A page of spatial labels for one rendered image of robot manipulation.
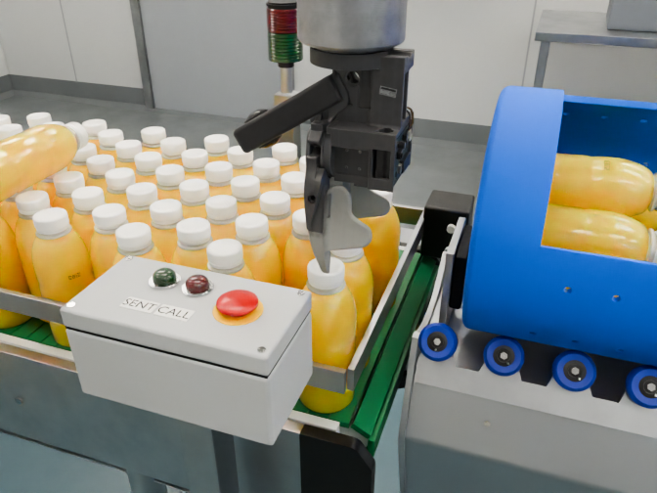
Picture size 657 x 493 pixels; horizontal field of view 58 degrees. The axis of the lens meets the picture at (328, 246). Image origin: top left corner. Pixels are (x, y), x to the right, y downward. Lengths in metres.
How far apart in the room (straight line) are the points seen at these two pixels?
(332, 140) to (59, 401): 0.55
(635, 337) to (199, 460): 0.45
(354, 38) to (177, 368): 0.31
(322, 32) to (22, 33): 5.23
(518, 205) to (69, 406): 0.62
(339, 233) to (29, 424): 0.58
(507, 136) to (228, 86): 4.02
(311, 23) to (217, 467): 0.43
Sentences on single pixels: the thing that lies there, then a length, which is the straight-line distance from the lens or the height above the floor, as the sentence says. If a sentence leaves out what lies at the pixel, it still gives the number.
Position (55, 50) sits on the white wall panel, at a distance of 5.49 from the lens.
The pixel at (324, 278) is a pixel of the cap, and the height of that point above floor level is 1.08.
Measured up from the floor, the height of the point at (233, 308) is 1.11.
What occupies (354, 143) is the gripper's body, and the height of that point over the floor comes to 1.23.
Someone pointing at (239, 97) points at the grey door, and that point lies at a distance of 4.55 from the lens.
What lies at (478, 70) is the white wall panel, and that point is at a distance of 4.02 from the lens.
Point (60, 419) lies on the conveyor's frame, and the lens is 0.92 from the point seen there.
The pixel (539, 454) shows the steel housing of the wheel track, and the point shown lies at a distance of 0.76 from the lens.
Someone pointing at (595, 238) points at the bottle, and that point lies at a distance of 0.66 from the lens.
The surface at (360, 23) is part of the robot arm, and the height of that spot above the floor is 1.33.
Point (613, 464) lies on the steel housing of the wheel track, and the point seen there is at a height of 0.87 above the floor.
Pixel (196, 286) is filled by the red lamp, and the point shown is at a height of 1.11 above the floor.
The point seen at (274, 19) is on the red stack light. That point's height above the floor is 1.23.
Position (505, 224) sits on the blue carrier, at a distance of 0.59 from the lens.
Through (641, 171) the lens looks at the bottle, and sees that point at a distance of 0.71.
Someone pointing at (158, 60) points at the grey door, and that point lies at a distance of 4.83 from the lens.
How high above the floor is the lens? 1.41
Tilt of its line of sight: 30 degrees down
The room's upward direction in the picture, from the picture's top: straight up
